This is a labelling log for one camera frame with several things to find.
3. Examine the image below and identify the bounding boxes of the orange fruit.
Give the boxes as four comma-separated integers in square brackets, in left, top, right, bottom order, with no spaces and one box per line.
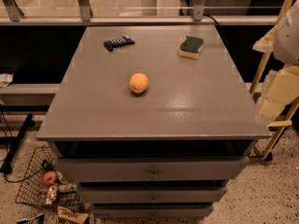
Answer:
[129,73,150,93]

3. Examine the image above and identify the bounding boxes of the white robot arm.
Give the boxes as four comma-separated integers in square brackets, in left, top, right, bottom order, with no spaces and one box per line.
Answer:
[273,0,299,65]

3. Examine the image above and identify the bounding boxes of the blue rxbar blueberry wrapper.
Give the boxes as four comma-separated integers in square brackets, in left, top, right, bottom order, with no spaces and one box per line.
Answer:
[104,35,135,52]

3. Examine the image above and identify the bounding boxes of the grey drawer cabinet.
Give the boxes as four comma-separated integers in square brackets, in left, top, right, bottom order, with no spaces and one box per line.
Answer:
[36,25,273,220]

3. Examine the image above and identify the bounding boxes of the green yellow sponge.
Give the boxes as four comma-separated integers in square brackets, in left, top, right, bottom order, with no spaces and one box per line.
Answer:
[178,36,204,60]

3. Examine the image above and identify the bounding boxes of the top grey drawer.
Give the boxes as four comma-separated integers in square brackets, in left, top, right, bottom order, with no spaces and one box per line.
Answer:
[54,156,249,182]

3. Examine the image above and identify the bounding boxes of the grey drawer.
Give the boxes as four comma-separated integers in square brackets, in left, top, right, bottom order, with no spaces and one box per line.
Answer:
[92,204,213,218]
[78,187,227,203]
[54,156,249,182]

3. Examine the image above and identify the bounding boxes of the middle grey drawer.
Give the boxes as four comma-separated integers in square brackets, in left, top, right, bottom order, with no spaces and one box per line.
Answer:
[78,187,227,203]

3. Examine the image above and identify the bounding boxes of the bottom grey drawer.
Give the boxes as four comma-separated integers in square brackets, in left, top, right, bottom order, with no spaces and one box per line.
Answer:
[92,204,213,218]

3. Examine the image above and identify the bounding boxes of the red apple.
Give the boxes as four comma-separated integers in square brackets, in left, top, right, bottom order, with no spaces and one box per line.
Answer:
[42,171,57,186]

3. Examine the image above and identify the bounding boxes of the shiny foil snack packet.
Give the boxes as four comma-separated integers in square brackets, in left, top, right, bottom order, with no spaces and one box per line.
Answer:
[46,184,59,205]

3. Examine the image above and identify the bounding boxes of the tan snack bag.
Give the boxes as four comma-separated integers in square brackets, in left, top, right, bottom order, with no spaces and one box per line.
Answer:
[57,206,89,224]

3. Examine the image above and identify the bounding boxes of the crumpled white paper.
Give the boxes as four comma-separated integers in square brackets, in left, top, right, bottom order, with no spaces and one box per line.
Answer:
[0,74,13,88]

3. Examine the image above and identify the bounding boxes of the black metal stand leg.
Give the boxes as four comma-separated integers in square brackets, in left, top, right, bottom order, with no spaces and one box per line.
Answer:
[0,114,33,174]

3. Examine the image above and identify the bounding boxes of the dark blue snack bag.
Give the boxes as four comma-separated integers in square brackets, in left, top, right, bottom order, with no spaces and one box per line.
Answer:
[16,214,45,224]

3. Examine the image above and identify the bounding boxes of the grey metal railing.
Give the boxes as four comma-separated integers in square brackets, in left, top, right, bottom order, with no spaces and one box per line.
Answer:
[0,0,281,26]

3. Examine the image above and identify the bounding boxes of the black cable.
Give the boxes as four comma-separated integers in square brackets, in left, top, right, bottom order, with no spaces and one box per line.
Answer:
[0,109,45,184]

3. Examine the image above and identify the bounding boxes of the black wire basket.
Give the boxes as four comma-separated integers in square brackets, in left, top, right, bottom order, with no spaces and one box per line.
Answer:
[15,147,80,209]

